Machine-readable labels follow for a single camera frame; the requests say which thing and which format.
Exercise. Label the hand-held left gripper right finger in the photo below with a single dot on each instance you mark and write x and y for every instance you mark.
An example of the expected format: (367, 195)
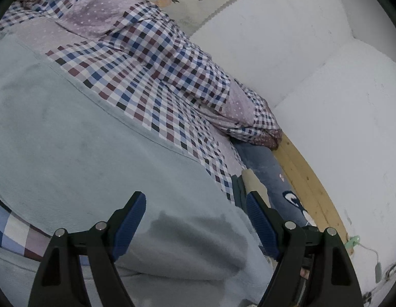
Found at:
(262, 227)

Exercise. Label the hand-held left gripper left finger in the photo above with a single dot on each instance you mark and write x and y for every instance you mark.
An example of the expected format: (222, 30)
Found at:
(130, 224)

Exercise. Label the light grey-green sweatshirt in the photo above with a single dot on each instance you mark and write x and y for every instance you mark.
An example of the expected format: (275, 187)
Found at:
(73, 134)

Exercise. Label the dark blue folded garment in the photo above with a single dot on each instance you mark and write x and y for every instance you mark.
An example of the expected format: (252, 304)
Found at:
(238, 192)

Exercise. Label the beige folded garment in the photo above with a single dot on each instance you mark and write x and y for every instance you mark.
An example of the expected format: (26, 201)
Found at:
(254, 184)

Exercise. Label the blue printed pillow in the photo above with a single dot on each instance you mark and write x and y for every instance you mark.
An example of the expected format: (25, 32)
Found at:
(274, 179)

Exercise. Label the green plastic plug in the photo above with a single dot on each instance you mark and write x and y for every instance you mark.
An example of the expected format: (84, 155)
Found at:
(353, 242)

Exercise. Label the checked bed sheet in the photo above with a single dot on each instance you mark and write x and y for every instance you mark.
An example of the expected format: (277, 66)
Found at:
(146, 102)

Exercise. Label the checked quilt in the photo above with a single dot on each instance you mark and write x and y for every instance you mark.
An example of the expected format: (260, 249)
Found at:
(146, 38)

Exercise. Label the wooden bed frame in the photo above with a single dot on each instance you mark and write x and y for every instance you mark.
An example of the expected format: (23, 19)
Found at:
(306, 182)

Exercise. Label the wall socket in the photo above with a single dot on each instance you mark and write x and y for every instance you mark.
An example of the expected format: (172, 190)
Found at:
(391, 270)

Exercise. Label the pineapple print wall cloth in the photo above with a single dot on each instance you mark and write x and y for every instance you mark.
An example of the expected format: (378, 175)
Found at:
(191, 9)

